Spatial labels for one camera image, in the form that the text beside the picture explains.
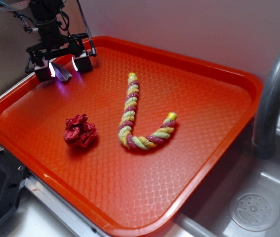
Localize crumpled red cloth scrunchie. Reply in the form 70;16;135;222
63;114;97;148

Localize multicolour twisted rope toy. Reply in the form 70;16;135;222
118;73;178;151

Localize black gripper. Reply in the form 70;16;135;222
26;19;92;82

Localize round grey sink drain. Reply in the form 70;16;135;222
229;190;280;232

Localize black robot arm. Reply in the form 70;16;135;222
25;0;97;82

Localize grey toy faucet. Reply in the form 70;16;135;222
252;53;280;159

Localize red plastic tray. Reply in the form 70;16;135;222
0;36;262;237

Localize grey toy sink basin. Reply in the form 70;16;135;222
174;124;280;237

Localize black braided cable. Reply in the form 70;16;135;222
75;0;98;58

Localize brown wood chip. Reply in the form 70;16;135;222
51;62;73;82

